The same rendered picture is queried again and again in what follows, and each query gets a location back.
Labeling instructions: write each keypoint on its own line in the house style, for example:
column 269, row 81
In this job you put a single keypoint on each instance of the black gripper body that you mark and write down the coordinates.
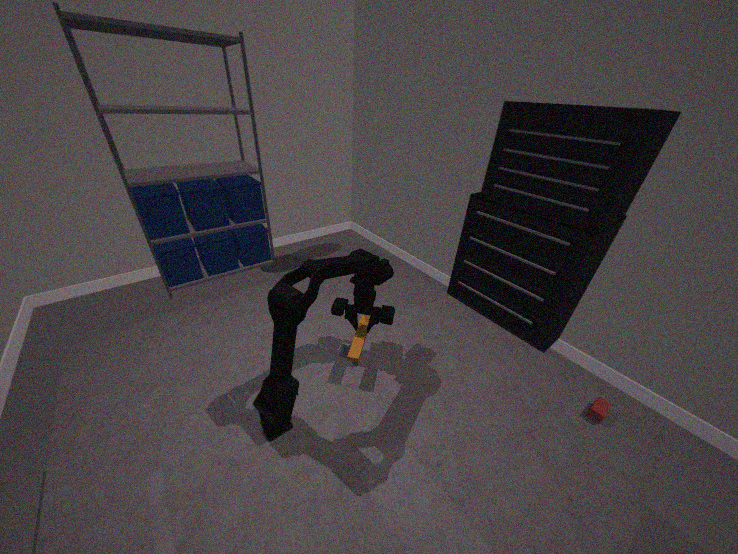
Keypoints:
column 363, row 305

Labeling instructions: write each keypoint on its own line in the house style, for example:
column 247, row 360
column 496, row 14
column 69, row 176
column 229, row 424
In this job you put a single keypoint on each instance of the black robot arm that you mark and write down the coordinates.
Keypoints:
column 288, row 307

